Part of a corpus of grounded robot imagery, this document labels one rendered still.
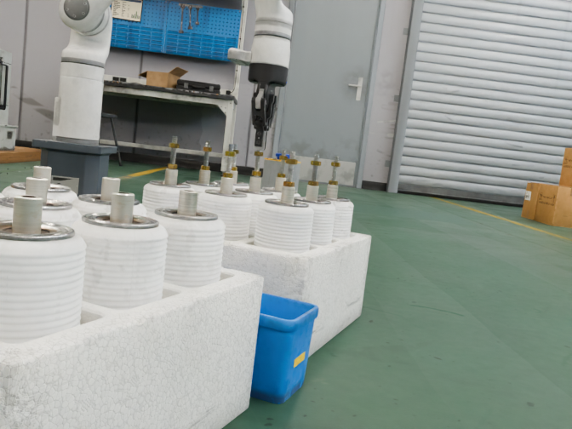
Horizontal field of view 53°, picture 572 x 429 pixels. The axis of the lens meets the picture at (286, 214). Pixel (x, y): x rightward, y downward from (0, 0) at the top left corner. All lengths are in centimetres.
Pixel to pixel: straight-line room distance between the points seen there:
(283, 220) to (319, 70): 542
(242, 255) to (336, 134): 540
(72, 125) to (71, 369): 92
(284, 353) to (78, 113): 77
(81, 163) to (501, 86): 576
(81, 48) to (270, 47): 46
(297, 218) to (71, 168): 58
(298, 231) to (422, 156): 551
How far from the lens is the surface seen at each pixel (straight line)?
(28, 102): 673
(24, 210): 51
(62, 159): 134
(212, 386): 69
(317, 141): 627
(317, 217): 105
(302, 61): 632
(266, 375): 82
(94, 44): 141
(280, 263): 91
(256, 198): 109
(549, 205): 484
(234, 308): 69
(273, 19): 112
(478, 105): 662
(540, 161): 688
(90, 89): 136
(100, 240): 57
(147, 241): 57
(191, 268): 67
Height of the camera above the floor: 35
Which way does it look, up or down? 7 degrees down
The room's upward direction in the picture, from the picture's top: 7 degrees clockwise
